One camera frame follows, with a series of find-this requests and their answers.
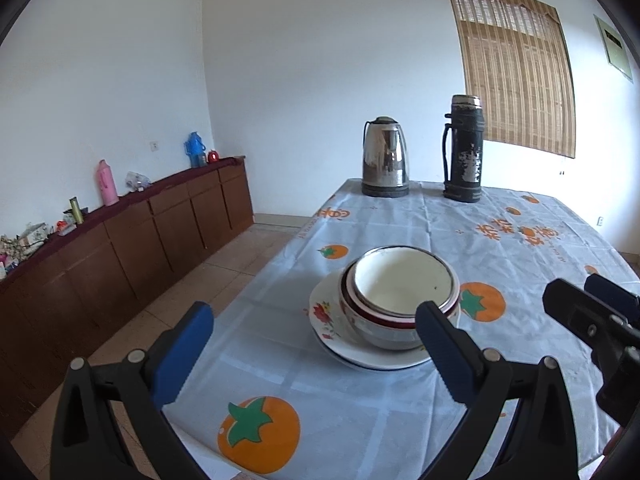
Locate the large bamboo window blind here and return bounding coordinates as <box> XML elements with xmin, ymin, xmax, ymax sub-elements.
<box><xmin>444</xmin><ymin>0</ymin><xmax>577</xmax><ymax>159</ymax></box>

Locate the small white blue-rimmed plate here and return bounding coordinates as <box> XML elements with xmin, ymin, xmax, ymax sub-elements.
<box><xmin>312</xmin><ymin>330</ymin><xmax>433</xmax><ymax>372</ymax></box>

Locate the white enamel bowl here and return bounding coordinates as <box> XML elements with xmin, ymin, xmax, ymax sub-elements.
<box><xmin>346</xmin><ymin>247</ymin><xmax>460</xmax><ymax>317</ymax></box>

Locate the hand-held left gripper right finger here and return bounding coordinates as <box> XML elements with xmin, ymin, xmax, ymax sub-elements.
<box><xmin>416</xmin><ymin>301</ymin><xmax>581</xmax><ymax>480</ymax></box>

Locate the blue thermos jug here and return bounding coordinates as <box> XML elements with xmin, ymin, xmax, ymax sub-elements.
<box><xmin>185</xmin><ymin>131</ymin><xmax>207</xmax><ymax>168</ymax></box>

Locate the pink bottle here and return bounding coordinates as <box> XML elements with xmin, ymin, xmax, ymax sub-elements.
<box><xmin>96</xmin><ymin>159</ymin><xmax>120</xmax><ymax>207</ymax></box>

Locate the small white box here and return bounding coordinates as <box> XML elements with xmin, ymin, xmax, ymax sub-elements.
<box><xmin>20</xmin><ymin>223</ymin><xmax>55</xmax><ymax>246</ymax></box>

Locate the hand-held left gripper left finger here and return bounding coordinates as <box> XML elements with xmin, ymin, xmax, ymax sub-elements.
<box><xmin>50</xmin><ymin>301</ymin><xmax>215</xmax><ymax>480</ymax></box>

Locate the stainless steel electric kettle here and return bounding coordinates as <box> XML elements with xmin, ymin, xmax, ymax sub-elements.
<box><xmin>361</xmin><ymin>116</ymin><xmax>411</xmax><ymax>198</ymax></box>

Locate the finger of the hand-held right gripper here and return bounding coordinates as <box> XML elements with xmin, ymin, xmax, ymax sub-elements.
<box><xmin>584</xmin><ymin>273</ymin><xmax>640</xmax><ymax>329</ymax></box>
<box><xmin>542</xmin><ymin>278</ymin><xmax>640</xmax><ymax>357</ymax></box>

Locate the brown wooden cabinet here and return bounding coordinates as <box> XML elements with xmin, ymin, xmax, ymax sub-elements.
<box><xmin>0</xmin><ymin>155</ymin><xmax>255</xmax><ymax>441</ymax></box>

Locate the pink-lined red-rimmed bowl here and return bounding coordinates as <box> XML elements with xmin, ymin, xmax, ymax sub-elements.
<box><xmin>339</xmin><ymin>260</ymin><xmax>462</xmax><ymax>351</ymax></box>

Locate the white plate with red flowers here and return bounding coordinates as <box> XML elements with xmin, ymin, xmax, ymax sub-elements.
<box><xmin>308</xmin><ymin>269</ymin><xmax>436</xmax><ymax>368</ymax></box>

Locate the framed wall picture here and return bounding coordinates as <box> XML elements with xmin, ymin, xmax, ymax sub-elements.
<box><xmin>593</xmin><ymin>14</ymin><xmax>634</xmax><ymax>83</ymax></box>

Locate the worn black thermos flask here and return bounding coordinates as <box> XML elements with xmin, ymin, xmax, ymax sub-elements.
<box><xmin>442</xmin><ymin>94</ymin><xmax>485</xmax><ymax>203</ymax></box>

